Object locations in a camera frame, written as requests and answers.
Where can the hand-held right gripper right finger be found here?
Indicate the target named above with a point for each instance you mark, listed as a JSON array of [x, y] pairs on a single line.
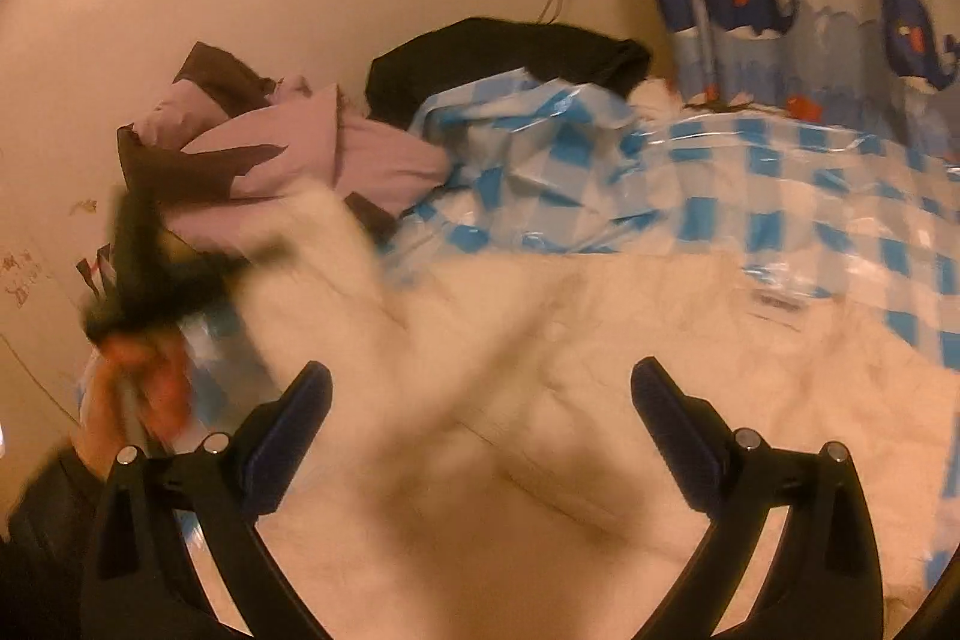
[[671, 422]]

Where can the blue checkered plastic storage bag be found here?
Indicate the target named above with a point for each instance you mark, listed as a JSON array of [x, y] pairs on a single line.
[[750, 183]]

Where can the person's left hand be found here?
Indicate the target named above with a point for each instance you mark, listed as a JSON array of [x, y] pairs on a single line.
[[105, 419]]

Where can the brown pink cloth bundle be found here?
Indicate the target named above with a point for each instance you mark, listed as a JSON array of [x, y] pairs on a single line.
[[300, 145]]

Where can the whale print curtain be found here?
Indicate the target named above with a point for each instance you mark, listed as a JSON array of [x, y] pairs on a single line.
[[787, 10]]

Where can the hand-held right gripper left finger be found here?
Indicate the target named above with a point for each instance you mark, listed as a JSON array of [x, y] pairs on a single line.
[[289, 422]]

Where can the cream quilted blanket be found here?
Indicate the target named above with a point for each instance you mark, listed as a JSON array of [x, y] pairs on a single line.
[[525, 430]]

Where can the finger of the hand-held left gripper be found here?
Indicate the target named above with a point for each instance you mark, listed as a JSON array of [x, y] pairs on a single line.
[[259, 261]]

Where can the black garment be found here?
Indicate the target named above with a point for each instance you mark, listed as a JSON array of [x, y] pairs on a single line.
[[487, 63]]

